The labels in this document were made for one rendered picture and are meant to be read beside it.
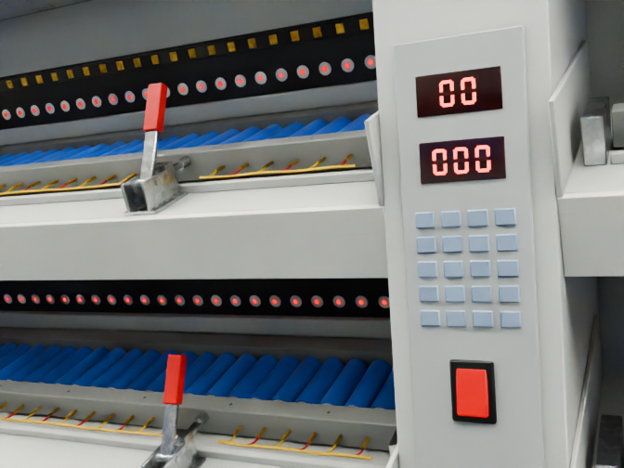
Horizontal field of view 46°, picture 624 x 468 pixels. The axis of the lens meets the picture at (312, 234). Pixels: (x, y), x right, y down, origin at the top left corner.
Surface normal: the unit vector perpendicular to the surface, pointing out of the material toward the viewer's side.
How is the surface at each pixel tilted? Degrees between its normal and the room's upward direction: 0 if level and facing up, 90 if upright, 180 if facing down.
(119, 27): 90
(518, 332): 90
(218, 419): 108
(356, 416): 18
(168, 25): 90
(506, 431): 90
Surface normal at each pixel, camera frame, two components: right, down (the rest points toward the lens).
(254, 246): -0.40, 0.38
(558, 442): -0.43, 0.07
